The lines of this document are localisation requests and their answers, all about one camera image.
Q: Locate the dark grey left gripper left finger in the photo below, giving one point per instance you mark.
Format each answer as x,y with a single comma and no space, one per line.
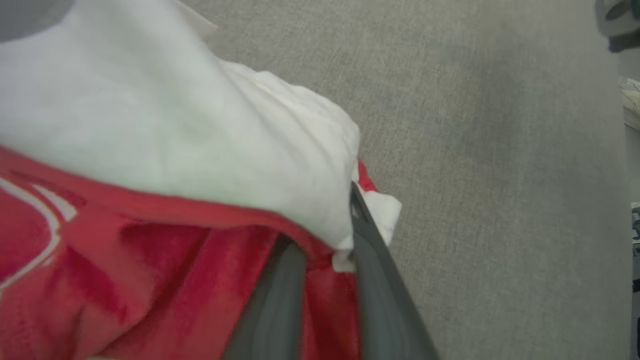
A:
275,310

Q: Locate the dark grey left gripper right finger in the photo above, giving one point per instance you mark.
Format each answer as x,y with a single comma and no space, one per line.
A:
382,290

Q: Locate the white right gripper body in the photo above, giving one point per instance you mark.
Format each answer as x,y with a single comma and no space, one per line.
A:
620,17

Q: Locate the red and white sports garment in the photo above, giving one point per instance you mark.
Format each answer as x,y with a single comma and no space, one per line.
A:
150,125

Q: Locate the pale crumpled object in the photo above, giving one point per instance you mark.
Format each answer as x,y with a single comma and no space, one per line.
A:
631,102

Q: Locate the grey fabric sofa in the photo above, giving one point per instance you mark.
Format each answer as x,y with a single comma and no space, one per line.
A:
475,175

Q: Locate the dark patterned object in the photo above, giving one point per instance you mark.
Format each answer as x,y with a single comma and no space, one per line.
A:
636,280

